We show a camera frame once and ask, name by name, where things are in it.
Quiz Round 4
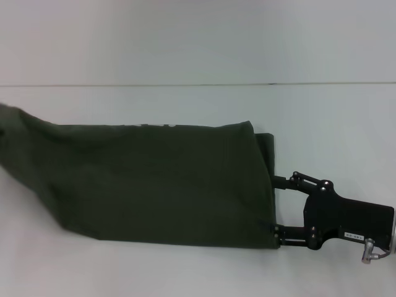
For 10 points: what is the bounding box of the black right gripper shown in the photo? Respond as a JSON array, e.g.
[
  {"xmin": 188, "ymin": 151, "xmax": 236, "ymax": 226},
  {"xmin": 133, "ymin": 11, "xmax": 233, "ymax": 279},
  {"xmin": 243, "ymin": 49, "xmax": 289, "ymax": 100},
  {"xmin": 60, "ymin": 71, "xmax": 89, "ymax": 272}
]
[{"xmin": 272, "ymin": 171, "xmax": 395, "ymax": 250}]

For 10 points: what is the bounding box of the dark green t-shirt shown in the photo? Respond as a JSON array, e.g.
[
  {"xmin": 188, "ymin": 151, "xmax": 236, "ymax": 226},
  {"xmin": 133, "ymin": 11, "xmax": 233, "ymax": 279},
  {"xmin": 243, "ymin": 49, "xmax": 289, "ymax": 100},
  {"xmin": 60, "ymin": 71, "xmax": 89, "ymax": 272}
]
[{"xmin": 0, "ymin": 103, "xmax": 282, "ymax": 250}]

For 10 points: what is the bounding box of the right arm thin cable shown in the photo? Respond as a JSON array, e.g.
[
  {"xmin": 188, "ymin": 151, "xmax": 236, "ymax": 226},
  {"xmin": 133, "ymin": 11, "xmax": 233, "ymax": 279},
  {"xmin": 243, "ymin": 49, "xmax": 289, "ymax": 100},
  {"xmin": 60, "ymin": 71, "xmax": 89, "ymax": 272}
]
[{"xmin": 374, "ymin": 246, "xmax": 391, "ymax": 260}]

